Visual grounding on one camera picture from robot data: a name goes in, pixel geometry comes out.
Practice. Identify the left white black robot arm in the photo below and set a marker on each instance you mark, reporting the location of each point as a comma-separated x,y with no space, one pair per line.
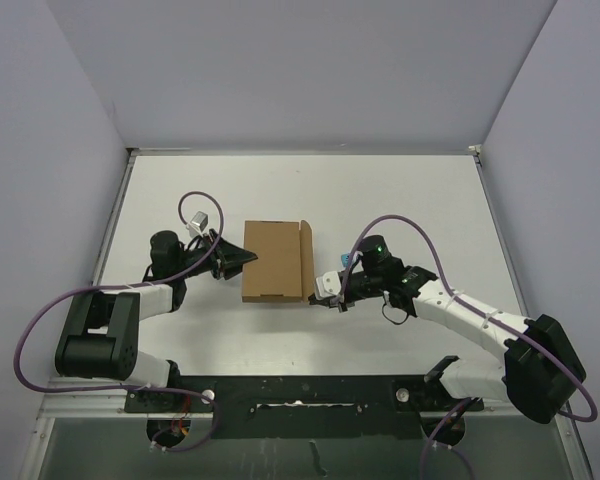
100,338

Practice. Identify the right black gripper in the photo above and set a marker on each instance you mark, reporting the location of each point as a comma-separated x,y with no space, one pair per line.
323,301

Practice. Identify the aluminium table frame rail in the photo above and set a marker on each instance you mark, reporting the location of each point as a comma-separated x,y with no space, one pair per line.
77,321

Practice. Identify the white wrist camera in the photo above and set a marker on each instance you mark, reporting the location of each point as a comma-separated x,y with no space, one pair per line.
197,225
328,285

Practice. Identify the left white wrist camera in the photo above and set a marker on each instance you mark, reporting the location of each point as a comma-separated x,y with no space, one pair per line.
197,225

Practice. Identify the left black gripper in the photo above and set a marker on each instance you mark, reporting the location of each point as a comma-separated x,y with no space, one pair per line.
226,259

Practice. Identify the brown cardboard paper box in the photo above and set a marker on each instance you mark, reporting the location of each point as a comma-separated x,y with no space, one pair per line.
284,269

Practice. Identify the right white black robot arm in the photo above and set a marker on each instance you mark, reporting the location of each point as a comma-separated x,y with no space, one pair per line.
538,367

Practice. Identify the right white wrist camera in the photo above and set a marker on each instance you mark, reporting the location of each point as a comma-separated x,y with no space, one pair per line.
328,285

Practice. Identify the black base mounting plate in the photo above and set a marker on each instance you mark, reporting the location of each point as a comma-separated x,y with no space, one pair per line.
322,407

